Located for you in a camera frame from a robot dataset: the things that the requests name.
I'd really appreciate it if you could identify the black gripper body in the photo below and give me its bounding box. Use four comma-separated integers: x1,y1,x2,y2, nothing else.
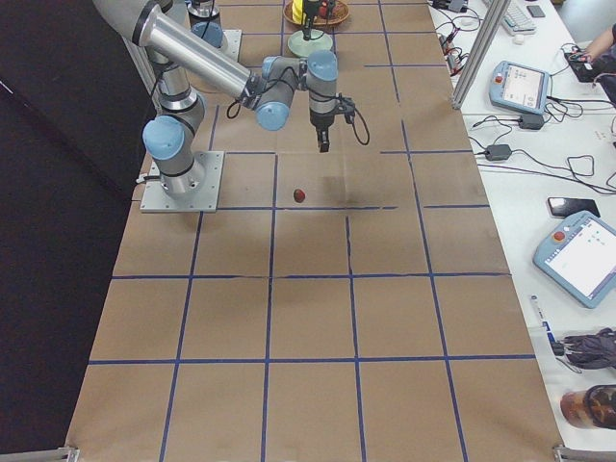
309,93,356,131
303,0,335,22

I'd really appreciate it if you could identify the red strawberry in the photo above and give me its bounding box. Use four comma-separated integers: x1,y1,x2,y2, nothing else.
293,189,306,203

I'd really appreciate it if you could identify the pale green plate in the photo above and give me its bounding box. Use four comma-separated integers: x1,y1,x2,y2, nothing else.
287,30,333,58

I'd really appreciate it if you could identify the yellow banana bunch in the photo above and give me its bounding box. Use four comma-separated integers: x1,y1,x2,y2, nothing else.
292,0,303,24

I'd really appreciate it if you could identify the brown wicker basket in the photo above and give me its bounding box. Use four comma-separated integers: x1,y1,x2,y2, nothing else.
283,0,351,26

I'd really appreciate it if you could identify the black power adapter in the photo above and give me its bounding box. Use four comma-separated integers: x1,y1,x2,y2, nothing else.
484,144,512,162
517,114,545,131

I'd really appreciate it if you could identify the teach pendant far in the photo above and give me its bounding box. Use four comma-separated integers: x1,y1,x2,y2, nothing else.
489,61,550,116

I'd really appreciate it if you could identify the teach pendant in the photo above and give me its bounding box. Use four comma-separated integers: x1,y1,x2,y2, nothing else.
489,61,550,116
533,211,615,309

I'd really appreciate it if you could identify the black smartphone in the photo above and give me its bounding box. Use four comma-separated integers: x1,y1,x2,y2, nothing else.
547,196,601,218

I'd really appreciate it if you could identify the teach pendant near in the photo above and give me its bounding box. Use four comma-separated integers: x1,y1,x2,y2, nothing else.
533,211,615,309

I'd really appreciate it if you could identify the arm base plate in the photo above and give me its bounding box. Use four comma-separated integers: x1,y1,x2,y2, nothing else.
140,151,225,213
192,22,242,61

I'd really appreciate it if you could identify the aluminium frame post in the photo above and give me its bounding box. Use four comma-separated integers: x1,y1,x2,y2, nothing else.
451,0,510,110

